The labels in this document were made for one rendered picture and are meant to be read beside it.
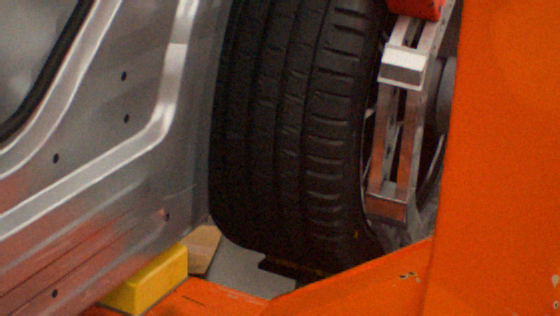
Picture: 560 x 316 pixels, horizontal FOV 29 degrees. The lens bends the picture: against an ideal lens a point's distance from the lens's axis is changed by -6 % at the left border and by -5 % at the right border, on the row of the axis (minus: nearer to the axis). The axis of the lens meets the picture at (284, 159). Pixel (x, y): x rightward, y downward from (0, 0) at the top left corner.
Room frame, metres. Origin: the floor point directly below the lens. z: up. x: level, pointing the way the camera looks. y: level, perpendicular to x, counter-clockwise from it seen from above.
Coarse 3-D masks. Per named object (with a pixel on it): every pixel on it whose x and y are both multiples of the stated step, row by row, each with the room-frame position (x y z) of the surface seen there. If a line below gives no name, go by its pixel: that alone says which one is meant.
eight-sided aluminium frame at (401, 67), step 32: (448, 0) 1.52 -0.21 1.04; (384, 64) 1.45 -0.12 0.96; (416, 64) 1.44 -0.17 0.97; (384, 96) 1.45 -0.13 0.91; (416, 96) 1.43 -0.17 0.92; (384, 128) 1.45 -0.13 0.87; (416, 128) 1.44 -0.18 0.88; (384, 160) 1.45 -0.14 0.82; (416, 160) 1.45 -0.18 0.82; (384, 192) 1.45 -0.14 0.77; (384, 224) 1.47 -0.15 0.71; (416, 224) 1.49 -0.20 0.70
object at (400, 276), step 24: (360, 264) 1.21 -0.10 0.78; (384, 264) 1.18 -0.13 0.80; (408, 264) 1.13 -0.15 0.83; (192, 288) 1.29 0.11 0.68; (216, 288) 1.30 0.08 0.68; (312, 288) 1.23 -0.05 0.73; (336, 288) 1.18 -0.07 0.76; (360, 288) 1.10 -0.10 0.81; (384, 288) 1.08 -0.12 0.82; (408, 288) 1.07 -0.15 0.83; (96, 312) 1.21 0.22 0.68; (168, 312) 1.23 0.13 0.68; (192, 312) 1.23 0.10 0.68; (216, 312) 1.24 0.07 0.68; (240, 312) 1.24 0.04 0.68; (264, 312) 1.22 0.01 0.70; (288, 312) 1.17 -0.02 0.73; (312, 312) 1.11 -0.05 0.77; (336, 312) 1.10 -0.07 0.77; (360, 312) 1.09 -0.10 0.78; (384, 312) 1.08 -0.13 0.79; (408, 312) 1.07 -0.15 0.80
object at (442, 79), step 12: (444, 60) 1.67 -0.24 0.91; (456, 60) 1.66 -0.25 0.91; (432, 72) 1.66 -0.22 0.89; (444, 72) 1.64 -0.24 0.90; (432, 84) 1.65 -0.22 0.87; (444, 84) 1.63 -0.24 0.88; (432, 96) 1.64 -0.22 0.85; (444, 96) 1.62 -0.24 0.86; (432, 108) 1.64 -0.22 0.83; (444, 108) 1.62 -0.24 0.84; (432, 120) 1.65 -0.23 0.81; (444, 120) 1.63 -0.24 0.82; (444, 132) 1.65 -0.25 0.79
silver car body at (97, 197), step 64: (0, 0) 1.41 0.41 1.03; (64, 0) 1.41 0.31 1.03; (128, 0) 1.20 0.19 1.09; (192, 0) 1.31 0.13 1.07; (0, 64) 1.23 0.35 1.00; (64, 64) 1.13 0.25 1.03; (128, 64) 1.21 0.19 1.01; (192, 64) 1.30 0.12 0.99; (0, 128) 1.03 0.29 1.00; (64, 128) 1.09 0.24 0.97; (128, 128) 1.22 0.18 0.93; (192, 128) 1.31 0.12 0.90; (0, 192) 0.99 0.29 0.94; (64, 192) 1.07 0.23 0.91; (128, 192) 1.17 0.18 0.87; (192, 192) 1.32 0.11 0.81; (0, 256) 0.95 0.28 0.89; (64, 256) 1.05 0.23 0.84; (128, 256) 1.18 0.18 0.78
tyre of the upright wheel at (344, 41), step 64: (256, 0) 1.52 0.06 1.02; (320, 0) 1.49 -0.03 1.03; (384, 0) 1.51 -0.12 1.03; (256, 64) 1.48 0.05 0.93; (320, 64) 1.44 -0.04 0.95; (256, 128) 1.46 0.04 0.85; (320, 128) 1.42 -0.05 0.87; (256, 192) 1.48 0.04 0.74; (320, 192) 1.43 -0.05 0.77; (320, 256) 1.50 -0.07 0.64
